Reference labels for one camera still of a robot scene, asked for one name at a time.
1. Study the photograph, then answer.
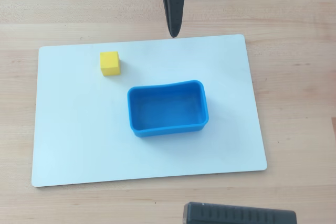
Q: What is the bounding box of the white rectangular mat board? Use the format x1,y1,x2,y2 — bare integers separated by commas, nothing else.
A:
31,34,268,188

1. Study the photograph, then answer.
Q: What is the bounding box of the yellow cube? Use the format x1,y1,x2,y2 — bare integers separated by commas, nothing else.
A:
99,51,121,77

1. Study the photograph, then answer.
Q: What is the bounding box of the black ribbed box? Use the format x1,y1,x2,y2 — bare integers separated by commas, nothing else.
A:
183,201,298,224

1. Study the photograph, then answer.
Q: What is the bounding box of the blue rectangular bin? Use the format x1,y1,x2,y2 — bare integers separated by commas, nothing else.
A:
127,79,210,138

